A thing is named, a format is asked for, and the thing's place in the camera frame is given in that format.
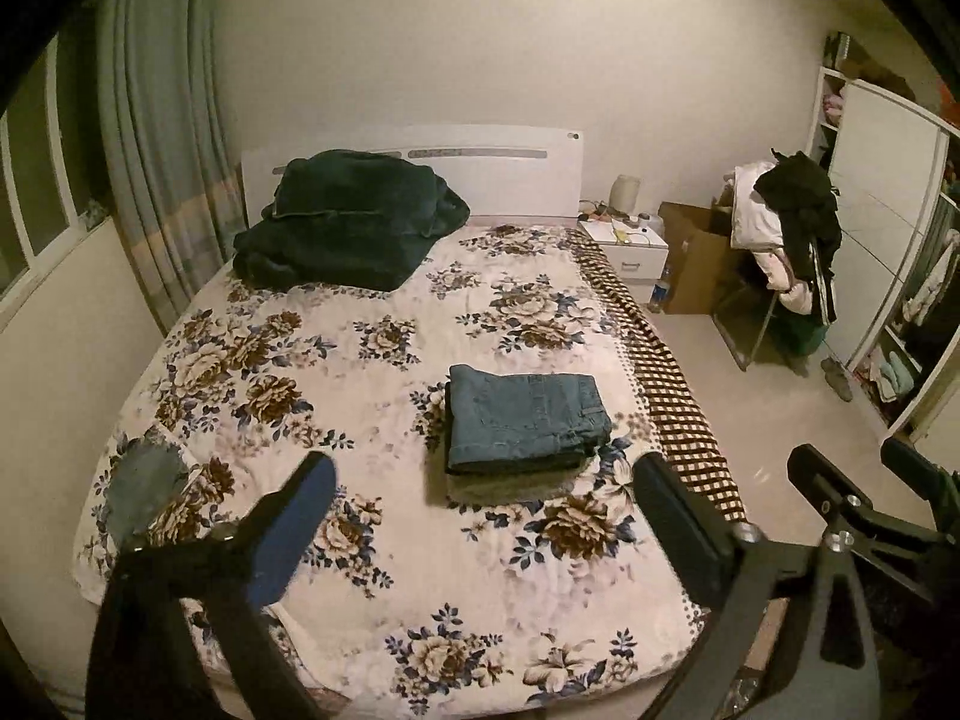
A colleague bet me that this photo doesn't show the blue denim jeans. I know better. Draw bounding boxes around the blue denim jeans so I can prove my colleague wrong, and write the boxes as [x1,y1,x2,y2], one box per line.
[444,364,613,478]

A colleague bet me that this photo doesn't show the small grey blue cloth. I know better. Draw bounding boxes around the small grey blue cloth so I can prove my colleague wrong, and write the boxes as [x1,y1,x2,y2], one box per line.
[104,434,189,548]

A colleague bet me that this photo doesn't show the chair piled with clothes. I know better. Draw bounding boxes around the chair piled with clothes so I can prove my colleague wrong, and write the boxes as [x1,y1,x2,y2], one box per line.
[715,151,843,367]

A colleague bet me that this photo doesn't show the floral fleece bed blanket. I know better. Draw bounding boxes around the floral fleece bed blanket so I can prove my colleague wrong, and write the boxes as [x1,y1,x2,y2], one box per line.
[73,226,743,718]

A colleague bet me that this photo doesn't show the white wardrobe with shelves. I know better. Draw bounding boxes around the white wardrobe with shelves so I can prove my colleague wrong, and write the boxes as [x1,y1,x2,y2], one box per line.
[807,31,958,434]

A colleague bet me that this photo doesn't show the grey folded garment under jeans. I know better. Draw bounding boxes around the grey folded garment under jeans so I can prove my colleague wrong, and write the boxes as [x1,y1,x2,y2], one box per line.
[444,460,589,505]

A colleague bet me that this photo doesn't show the brown cardboard box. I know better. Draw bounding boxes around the brown cardboard box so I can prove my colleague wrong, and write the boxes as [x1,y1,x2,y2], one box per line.
[659,202,742,316]

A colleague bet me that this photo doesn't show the white bedside table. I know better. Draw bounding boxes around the white bedside table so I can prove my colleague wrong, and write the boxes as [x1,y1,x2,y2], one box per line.
[579,216,669,304]

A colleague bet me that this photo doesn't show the white bedside lamp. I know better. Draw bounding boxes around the white bedside lamp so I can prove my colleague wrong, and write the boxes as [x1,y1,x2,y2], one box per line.
[608,174,641,216]

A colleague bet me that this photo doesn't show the dark green folded blanket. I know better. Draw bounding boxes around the dark green folded blanket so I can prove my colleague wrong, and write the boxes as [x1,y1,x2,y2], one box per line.
[233,149,470,293]

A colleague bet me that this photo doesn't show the grey green curtain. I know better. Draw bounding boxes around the grey green curtain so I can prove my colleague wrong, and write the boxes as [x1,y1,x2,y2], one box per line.
[96,0,245,332]

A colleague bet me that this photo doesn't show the white bed headboard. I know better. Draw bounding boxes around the white bed headboard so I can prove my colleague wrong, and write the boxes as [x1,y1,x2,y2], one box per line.
[241,124,584,226]

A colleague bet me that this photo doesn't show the window with white frame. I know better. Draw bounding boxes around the window with white frame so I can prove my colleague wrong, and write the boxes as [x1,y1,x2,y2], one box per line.
[2,21,112,322]

